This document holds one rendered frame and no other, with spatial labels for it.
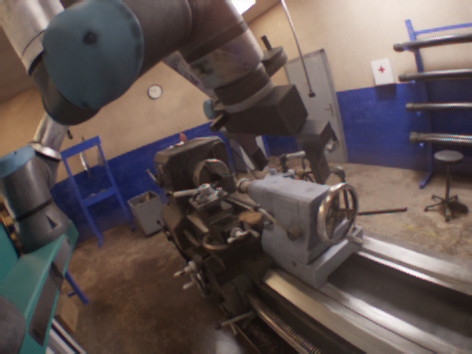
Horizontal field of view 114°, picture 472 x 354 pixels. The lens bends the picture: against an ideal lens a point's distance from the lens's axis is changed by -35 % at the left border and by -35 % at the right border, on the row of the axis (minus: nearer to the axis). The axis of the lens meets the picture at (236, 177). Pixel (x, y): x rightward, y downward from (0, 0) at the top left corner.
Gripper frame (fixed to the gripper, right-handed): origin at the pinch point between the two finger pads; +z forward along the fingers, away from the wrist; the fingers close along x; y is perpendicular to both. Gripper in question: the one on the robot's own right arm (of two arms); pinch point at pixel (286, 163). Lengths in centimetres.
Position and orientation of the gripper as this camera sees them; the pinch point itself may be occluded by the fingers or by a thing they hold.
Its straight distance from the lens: 39.6
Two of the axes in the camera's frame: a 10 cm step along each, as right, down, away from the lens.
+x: 6.3, 1.7, -7.6
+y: -6.0, 7.2, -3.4
